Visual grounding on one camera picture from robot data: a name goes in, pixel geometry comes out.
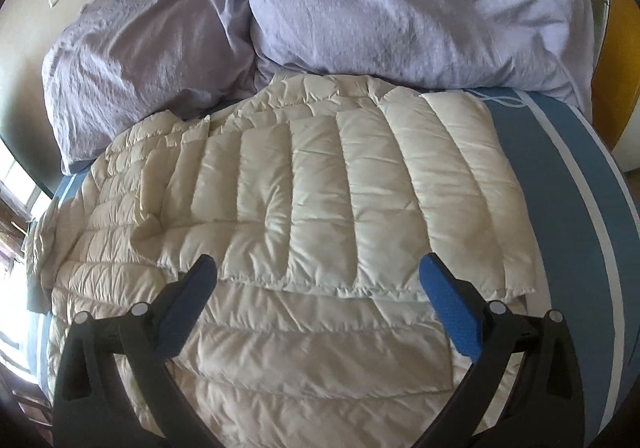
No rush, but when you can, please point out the cream quilted down jacket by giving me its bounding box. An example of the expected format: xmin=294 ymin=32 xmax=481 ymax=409
xmin=25 ymin=73 xmax=538 ymax=448

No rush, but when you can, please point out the yellow cabinet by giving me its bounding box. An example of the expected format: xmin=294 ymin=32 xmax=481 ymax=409
xmin=590 ymin=0 xmax=640 ymax=151

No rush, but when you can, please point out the white cord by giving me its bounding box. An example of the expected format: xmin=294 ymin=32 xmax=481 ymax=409
xmin=464 ymin=87 xmax=527 ymax=110

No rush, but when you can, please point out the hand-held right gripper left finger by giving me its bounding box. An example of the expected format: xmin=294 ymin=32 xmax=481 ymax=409
xmin=52 ymin=254 xmax=218 ymax=448

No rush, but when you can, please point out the blue white striped bed sheet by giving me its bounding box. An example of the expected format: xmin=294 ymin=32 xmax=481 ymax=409
xmin=27 ymin=88 xmax=633 ymax=448

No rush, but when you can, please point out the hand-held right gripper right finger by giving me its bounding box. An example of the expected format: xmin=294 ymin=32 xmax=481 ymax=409
xmin=419 ymin=252 xmax=586 ymax=448

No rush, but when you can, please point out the lavender crumpled duvet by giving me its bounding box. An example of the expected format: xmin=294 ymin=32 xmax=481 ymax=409
xmin=42 ymin=0 xmax=596 ymax=175

